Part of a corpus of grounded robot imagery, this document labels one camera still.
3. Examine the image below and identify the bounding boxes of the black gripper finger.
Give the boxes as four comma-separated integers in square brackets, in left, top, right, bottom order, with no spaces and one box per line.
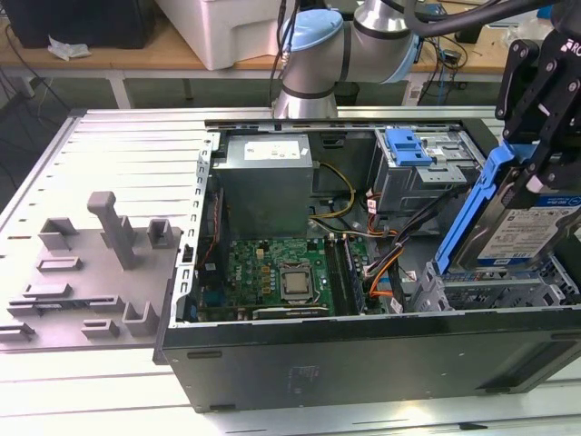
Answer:
[517,81,581,211]
[494,38,562,147]

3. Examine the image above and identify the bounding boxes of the hard disk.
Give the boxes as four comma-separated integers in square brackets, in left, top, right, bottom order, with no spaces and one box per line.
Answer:
[433,138,581,279]

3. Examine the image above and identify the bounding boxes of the metal disk bay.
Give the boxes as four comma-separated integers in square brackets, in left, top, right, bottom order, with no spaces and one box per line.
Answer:
[410,179,581,312]

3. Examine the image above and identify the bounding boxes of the clear plastic bag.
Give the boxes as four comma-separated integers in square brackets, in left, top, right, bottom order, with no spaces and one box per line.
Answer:
[501,17,553,46]

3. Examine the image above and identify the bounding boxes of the small black box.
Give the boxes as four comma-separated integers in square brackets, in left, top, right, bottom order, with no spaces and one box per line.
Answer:
[456,25,485,45]

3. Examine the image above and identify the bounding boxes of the blue drive latch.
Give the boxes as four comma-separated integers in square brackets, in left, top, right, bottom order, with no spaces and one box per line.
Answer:
[385,129,431,168]

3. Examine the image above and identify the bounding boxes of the grey optical drive bay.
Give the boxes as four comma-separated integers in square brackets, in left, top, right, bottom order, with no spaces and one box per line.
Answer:
[369,126,495,218]

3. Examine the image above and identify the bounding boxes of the blue RAM stick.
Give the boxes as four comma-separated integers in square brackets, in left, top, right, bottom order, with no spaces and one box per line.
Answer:
[342,234,367,315]

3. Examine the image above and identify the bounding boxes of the black RAM slot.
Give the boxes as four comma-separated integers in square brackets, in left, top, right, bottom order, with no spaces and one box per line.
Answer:
[337,237,359,315]
[330,237,352,315]
[324,237,346,315]

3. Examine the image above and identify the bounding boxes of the grey power supply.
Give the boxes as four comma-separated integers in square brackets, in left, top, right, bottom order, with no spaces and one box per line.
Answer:
[212,134,315,238]

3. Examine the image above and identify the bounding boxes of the black PC case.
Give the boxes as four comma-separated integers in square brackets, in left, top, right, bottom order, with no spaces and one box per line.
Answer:
[152,103,581,414]

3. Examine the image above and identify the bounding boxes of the silver CPU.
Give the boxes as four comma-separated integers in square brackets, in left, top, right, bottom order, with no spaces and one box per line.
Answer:
[283,272,315,294]

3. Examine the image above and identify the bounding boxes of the metal CPU socket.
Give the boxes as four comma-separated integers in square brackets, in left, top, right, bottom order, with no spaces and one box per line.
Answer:
[277,263,320,304]

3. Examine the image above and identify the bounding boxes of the white plastic box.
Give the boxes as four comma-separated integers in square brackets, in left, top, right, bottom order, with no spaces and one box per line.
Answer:
[156,0,296,72]

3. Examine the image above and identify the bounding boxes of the black graphics card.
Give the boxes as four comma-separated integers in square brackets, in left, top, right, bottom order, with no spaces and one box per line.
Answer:
[251,304,331,322]

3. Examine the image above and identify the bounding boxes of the green motherboard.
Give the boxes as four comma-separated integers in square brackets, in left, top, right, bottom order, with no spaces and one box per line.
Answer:
[197,234,380,322]

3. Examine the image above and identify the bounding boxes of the large black box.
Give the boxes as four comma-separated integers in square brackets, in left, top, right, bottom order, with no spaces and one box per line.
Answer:
[4,0,155,50]

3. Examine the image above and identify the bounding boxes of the crumpled white paper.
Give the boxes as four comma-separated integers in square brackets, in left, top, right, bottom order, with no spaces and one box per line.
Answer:
[47,36,93,62]

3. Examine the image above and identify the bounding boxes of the grey parts rack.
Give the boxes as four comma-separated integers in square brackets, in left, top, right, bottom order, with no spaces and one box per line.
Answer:
[0,190,185,353]

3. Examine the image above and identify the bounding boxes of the wooden desk white frame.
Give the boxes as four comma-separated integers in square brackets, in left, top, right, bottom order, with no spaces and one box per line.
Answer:
[419,4,581,108]
[0,20,439,110]

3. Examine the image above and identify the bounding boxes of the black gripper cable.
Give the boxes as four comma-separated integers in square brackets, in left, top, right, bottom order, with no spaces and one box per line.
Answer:
[402,0,562,36]

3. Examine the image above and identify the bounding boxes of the black cable bundle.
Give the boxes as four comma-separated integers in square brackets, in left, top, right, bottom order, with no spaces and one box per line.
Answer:
[362,181,478,315]

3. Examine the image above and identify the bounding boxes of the red orange labelled wires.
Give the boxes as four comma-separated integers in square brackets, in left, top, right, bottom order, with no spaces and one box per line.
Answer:
[362,190,399,240]

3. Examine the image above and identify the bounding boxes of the yellow black cable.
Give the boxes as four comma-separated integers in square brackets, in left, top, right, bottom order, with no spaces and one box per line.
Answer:
[310,162,359,228]

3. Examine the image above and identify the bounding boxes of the orange wire bundle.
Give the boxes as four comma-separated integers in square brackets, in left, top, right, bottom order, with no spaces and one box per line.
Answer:
[368,271,397,301]

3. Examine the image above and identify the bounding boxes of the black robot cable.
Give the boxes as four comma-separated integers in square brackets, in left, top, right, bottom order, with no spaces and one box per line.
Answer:
[270,0,300,108]

